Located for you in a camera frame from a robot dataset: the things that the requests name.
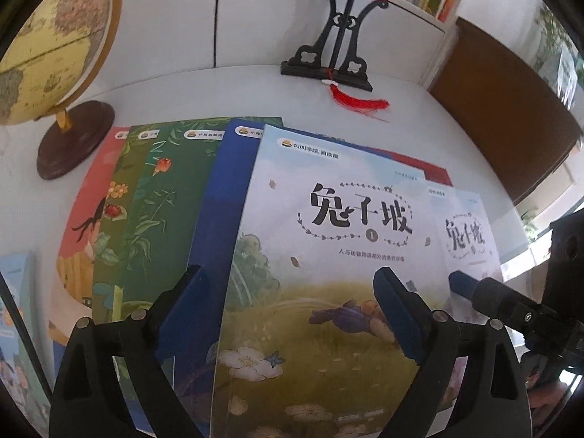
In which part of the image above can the black fan stand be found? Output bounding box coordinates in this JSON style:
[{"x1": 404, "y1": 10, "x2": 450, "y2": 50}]
[{"x1": 280, "y1": 0, "x2": 388, "y2": 93}]

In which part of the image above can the dark green beetle book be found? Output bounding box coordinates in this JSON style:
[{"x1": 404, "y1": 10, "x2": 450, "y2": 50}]
[{"x1": 112, "y1": 119, "x2": 235, "y2": 420}]

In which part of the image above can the pale meadow cover book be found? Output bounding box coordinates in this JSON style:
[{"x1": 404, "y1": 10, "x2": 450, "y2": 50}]
[{"x1": 209, "y1": 123, "x2": 457, "y2": 438}]

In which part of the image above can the red tassel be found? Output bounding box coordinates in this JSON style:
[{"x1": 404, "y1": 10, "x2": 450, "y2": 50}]
[{"x1": 322, "y1": 77, "x2": 392, "y2": 124}]

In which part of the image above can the pale illustrated storybook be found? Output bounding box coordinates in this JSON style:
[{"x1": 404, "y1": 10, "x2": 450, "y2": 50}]
[{"x1": 426, "y1": 186, "x2": 507, "y2": 425}]

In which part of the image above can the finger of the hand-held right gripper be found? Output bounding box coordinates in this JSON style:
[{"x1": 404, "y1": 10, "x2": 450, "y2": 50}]
[
  {"x1": 471, "y1": 277, "x2": 548, "y2": 329},
  {"x1": 448, "y1": 271, "x2": 480, "y2": 304}
]

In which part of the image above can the brown wooden panel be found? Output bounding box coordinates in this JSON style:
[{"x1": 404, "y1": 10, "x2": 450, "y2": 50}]
[{"x1": 429, "y1": 16, "x2": 582, "y2": 206}]

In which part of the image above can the red book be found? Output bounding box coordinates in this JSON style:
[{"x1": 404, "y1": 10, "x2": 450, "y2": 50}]
[{"x1": 360, "y1": 143, "x2": 453, "y2": 189}]

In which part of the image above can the white bookshelf cabinet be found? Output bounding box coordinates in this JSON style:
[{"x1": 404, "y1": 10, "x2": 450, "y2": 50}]
[{"x1": 109, "y1": 0, "x2": 461, "y2": 89}]

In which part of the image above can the light blue illustrated book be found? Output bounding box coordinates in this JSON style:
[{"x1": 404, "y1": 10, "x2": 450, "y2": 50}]
[{"x1": 0, "y1": 250, "x2": 53, "y2": 438}]

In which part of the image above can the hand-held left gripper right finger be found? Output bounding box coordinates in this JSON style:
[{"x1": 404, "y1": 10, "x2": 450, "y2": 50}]
[{"x1": 372, "y1": 267, "x2": 532, "y2": 438}]

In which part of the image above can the pink poet cover book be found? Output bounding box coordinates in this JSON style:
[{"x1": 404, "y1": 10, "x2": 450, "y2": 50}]
[{"x1": 47, "y1": 126, "x2": 133, "y2": 352}]

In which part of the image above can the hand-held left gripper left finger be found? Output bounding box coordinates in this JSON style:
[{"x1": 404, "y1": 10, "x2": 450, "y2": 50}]
[{"x1": 49, "y1": 265, "x2": 211, "y2": 438}]

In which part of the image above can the olive green butterfly book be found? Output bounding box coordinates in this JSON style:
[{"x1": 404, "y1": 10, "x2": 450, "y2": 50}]
[{"x1": 91, "y1": 124, "x2": 160, "y2": 375}]

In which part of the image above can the yellow desk globe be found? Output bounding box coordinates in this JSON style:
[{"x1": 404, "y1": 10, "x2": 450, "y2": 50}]
[{"x1": 0, "y1": 0, "x2": 123, "y2": 181}]

